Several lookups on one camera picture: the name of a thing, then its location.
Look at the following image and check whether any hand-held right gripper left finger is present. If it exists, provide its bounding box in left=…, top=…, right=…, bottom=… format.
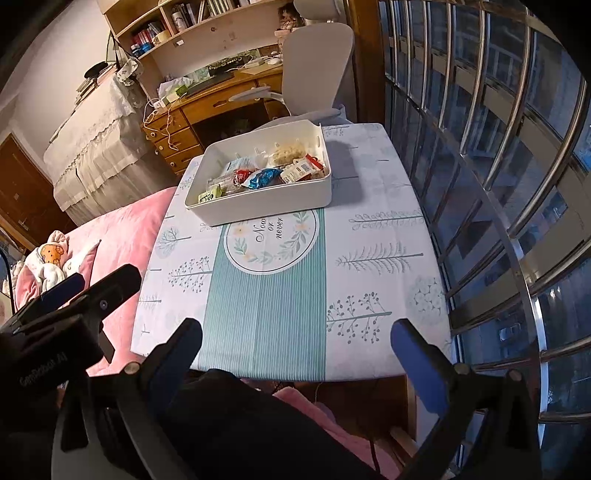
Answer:
left=50, top=318, right=204, bottom=480

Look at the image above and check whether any clear packet of yellow puffs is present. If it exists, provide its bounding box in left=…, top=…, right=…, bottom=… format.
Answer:
left=270, top=141, right=312, bottom=164

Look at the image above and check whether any wooden desk with drawers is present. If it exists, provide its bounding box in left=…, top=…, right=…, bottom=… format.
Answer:
left=141, top=67, right=289, bottom=178

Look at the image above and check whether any tree print tablecloth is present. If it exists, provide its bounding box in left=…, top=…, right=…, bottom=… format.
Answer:
left=130, top=122, right=453, bottom=383

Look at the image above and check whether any green snack packet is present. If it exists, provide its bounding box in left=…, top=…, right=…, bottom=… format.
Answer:
left=198, top=182, right=227, bottom=204

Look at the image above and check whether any grey office chair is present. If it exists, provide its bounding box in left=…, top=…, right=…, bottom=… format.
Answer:
left=228, top=0, right=356, bottom=130

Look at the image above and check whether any pink fleece garment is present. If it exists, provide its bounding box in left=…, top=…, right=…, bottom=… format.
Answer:
left=272, top=385, right=402, bottom=480

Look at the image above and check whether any pale blue white snack packet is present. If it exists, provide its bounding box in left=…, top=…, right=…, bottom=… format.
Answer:
left=222, top=156, right=259, bottom=178

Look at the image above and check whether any person's dark trouser leg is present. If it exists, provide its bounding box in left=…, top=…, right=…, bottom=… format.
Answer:
left=161, top=369, right=384, bottom=480

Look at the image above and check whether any metal window railing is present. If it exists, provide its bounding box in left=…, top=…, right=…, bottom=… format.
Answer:
left=379, top=0, right=591, bottom=467

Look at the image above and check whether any beige lace cover cloth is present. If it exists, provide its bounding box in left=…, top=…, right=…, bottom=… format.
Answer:
left=44, top=76, right=162, bottom=224

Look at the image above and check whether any brown wooden door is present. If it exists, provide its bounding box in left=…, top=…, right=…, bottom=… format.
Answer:
left=0, top=134, right=77, bottom=245

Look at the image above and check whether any white charging cable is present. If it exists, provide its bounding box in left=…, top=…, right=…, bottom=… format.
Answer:
left=142, top=97, right=181, bottom=151

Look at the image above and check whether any white plastic storage box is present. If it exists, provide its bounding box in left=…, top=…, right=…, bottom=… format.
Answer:
left=185, top=119, right=333, bottom=227

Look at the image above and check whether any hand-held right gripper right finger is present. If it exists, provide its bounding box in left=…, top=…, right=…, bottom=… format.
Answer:
left=390, top=318, right=543, bottom=480

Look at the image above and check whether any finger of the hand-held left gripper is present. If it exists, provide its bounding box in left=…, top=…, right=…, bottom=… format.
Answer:
left=7, top=273, right=86, bottom=320
left=9, top=264, right=142, bottom=334

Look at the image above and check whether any pink blanket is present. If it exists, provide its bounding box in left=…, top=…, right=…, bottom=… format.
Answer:
left=0, top=187, right=178, bottom=377

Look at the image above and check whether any wooden bookshelf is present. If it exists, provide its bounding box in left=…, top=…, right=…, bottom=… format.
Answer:
left=99, top=0, right=301, bottom=77

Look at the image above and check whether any pink white plush toy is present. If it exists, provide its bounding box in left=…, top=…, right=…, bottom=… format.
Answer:
left=9, top=230, right=102, bottom=305

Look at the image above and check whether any blue edged snack packet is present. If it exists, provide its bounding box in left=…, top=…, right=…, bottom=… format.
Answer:
left=245, top=167, right=283, bottom=190

